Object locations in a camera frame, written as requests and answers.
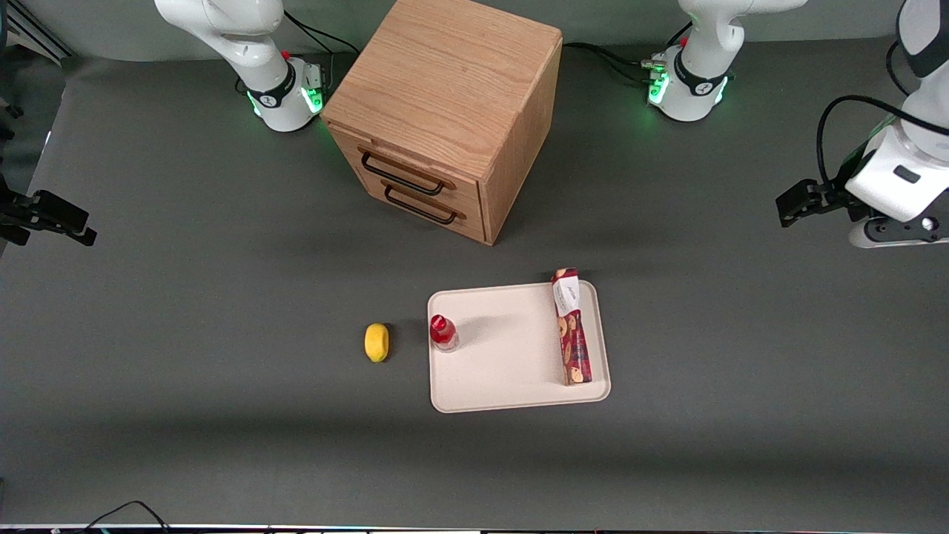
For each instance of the red plaid cookie box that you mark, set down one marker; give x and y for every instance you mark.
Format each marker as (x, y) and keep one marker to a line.
(572, 334)

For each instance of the yellow lemon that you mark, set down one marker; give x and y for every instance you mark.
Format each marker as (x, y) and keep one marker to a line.
(377, 343)

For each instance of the beige plastic tray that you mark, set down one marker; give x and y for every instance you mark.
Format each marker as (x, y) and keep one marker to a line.
(504, 356)

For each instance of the dark metal frame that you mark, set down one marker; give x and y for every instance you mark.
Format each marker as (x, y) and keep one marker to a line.
(33, 31)

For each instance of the wooden drawer front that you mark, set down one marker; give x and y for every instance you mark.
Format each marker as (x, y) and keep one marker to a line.
(463, 194)
(468, 226)

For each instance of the small red bottle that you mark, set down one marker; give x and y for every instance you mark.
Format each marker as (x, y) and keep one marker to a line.
(442, 331)

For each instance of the wooden drawer cabinet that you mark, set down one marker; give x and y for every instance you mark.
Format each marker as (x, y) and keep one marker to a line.
(445, 81)

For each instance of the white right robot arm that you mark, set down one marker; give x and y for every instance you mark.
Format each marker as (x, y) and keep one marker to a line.
(245, 37)

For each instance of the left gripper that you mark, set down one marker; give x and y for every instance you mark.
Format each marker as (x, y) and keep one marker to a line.
(836, 197)

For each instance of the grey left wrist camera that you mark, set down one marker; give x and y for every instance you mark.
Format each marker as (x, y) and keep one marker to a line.
(890, 232)

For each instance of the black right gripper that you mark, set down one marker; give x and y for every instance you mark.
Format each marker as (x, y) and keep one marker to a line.
(21, 211)

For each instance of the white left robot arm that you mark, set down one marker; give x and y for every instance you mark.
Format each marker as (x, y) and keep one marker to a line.
(697, 89)

